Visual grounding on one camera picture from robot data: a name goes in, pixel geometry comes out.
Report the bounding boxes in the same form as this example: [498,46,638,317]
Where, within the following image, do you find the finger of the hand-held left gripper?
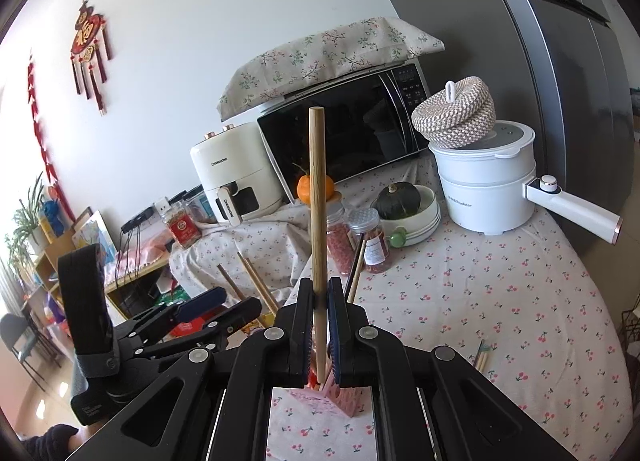
[139,297,264,371]
[117,286,227,346]

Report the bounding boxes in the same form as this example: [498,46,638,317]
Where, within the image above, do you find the floral cloth cover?
[217,16,446,122]

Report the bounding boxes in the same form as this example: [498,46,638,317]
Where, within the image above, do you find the black power strip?
[120,208,156,234]

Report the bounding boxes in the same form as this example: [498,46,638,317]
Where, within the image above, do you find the green potted plant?
[5,171,48,267]

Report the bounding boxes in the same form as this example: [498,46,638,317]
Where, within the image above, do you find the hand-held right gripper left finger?
[64,278,318,461]

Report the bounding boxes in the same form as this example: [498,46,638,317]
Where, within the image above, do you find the black microwave oven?
[256,61,433,204]

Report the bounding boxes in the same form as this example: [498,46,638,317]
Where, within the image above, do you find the wooden shelf unit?
[20,228,173,342]

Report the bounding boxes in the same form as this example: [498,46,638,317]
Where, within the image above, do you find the pink cloth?
[137,236,173,267]

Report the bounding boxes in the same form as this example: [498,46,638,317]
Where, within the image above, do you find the grey refrigerator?
[350,0,640,262]

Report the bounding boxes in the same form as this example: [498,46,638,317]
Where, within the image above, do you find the white electric pot with handle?
[428,120,623,246]

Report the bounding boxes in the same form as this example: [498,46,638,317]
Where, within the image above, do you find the cream air fryer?
[190,122,285,228]

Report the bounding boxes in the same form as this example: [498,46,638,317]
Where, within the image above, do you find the clear jar of red berries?
[326,201,358,276]

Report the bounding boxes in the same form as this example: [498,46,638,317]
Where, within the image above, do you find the plastic-wrapped disposable chopsticks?
[472,338,493,372]

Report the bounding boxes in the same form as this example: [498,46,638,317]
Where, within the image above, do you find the woven basket with lid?
[411,77,498,149]

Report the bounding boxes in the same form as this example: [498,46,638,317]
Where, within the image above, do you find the cherry print cloth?
[169,201,321,307]

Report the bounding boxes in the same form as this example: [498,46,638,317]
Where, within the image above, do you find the black chopstick with gold end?
[344,237,364,303]

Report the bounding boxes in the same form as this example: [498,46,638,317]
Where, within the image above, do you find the cherry print tablecloth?
[265,156,633,461]

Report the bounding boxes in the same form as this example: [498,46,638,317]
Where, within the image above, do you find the pink perforated utensil holder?
[287,381,375,418]

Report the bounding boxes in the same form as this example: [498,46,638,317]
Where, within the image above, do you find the colourful picture frame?
[72,208,118,267]

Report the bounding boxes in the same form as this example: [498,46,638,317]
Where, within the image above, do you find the white bowl with squash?
[372,184,442,248]

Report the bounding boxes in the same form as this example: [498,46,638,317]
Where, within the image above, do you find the grey chair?
[0,313,41,372]

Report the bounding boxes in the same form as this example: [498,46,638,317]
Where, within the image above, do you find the orange fruit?
[296,172,335,204]

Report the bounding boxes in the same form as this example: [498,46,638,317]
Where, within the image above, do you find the red label jar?
[162,201,202,249]

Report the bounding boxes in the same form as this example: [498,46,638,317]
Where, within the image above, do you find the labelled clear jar red berries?
[347,208,395,274]

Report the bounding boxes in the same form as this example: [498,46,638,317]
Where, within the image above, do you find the red hanging garland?
[26,48,76,222]

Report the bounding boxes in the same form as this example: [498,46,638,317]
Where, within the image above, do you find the red knot wall decoration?
[70,1,112,116]

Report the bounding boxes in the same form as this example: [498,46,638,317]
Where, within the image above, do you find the person's left forearm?
[20,423,81,461]

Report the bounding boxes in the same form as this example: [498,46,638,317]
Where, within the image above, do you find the dark green pumpkin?
[375,182,422,221]

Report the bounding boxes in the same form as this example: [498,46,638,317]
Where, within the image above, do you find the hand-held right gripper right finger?
[326,277,578,461]

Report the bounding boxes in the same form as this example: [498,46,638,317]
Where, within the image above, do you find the clear container with black lid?
[182,187,217,222]

